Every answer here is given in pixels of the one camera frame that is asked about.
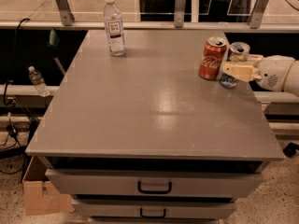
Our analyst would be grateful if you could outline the small clear bottle on ledge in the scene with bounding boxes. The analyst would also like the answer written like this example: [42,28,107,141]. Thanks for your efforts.
[28,66,50,97]

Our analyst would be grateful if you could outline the grey drawer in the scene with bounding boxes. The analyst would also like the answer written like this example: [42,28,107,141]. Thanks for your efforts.
[46,169,263,198]
[72,200,235,219]

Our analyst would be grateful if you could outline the upper grey drawer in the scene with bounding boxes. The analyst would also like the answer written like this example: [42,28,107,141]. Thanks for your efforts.
[46,169,263,198]

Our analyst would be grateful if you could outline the black upper drawer handle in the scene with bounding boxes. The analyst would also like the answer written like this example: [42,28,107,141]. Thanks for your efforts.
[137,181,172,195]

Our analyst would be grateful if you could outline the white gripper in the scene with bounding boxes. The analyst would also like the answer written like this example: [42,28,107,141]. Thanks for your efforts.
[222,54,295,92]

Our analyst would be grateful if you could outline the middle metal bracket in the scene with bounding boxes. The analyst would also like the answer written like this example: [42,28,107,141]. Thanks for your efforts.
[174,0,186,28]

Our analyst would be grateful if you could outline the red coke can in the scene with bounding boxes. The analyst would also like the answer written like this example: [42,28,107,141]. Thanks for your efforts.
[199,36,227,80]

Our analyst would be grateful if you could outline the clear water bottle white label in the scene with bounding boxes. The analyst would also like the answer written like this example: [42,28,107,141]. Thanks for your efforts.
[104,0,125,56]

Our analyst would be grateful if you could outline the left metal bracket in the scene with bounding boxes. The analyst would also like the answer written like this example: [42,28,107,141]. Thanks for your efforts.
[55,0,75,26]

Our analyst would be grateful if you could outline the black lower drawer handle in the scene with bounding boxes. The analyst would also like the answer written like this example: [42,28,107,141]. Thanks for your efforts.
[139,208,166,218]

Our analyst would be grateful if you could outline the metal bracket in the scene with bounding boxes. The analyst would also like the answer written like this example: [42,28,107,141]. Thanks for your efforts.
[55,0,75,26]
[248,0,269,29]
[174,0,186,28]

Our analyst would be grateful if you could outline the grey drawer cabinet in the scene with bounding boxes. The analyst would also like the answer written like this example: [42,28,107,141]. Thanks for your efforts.
[27,30,283,224]

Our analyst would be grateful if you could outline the silver blue redbull can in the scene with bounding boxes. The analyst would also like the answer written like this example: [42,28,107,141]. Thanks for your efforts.
[220,42,250,89]

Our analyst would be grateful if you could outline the brown cardboard box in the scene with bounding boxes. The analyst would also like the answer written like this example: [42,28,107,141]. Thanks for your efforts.
[22,157,75,216]

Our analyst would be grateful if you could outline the lower grey drawer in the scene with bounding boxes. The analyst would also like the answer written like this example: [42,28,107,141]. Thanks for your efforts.
[72,200,235,219]

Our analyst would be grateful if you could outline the black cable on left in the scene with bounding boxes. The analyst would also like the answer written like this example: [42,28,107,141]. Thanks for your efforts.
[0,17,36,175]

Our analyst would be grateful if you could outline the right metal bracket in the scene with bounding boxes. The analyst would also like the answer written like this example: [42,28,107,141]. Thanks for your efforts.
[248,0,269,29]

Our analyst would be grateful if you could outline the black drawer handle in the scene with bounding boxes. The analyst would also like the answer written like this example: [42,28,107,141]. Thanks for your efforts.
[137,181,172,195]
[139,208,166,218]

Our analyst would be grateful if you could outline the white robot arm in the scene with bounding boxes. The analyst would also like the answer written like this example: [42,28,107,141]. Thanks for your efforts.
[222,55,299,96]

